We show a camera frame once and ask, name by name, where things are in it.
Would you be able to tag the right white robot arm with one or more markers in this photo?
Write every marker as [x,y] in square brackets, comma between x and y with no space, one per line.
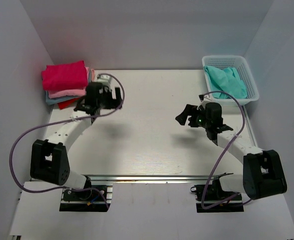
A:
[262,173]

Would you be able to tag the pink folded t shirt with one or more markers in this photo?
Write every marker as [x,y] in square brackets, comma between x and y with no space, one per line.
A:
[71,92]

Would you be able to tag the peach folded t shirt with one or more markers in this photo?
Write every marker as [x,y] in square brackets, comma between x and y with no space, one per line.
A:
[92,74]

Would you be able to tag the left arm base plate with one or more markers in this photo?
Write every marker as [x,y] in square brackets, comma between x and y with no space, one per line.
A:
[89,201]

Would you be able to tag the white plastic basket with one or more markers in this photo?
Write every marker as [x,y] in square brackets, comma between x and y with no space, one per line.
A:
[240,63]

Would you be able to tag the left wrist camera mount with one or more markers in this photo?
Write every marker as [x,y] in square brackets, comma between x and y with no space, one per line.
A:
[105,79]

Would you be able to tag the grey-blue folded t shirt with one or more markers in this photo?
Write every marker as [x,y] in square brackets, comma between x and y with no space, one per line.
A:
[52,101]

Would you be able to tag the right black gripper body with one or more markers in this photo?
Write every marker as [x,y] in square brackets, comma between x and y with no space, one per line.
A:
[202,121]

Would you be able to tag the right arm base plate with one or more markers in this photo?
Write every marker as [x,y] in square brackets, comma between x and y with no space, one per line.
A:
[217,197]

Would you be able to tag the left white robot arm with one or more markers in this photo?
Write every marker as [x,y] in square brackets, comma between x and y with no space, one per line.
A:
[49,160]

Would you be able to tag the red folded t shirt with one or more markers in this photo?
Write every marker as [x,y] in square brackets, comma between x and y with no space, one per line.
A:
[67,103]

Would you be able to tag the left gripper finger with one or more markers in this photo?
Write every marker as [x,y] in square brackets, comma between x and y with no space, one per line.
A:
[111,105]
[118,97]

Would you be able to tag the teal crumpled t shirt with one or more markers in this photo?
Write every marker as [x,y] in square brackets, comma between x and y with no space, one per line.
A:
[225,80]

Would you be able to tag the aluminium table edge rail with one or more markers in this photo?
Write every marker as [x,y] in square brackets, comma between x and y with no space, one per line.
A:
[147,179]

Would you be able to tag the crimson red t shirt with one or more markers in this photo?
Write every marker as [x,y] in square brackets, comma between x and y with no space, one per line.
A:
[65,76]

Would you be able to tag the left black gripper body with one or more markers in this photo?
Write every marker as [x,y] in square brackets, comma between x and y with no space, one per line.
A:
[106,96]

